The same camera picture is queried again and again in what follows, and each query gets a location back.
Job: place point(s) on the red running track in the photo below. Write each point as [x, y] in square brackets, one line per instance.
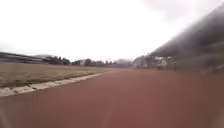
[120, 100]

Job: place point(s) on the dry grass field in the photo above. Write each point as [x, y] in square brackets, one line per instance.
[33, 73]

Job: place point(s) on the long low building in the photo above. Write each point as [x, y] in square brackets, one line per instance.
[18, 58]

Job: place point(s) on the row of trees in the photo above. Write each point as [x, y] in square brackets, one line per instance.
[76, 61]

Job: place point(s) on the pale stone kerb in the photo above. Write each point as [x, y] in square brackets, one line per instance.
[43, 85]

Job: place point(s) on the grey grandstand building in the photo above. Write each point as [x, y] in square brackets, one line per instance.
[196, 43]

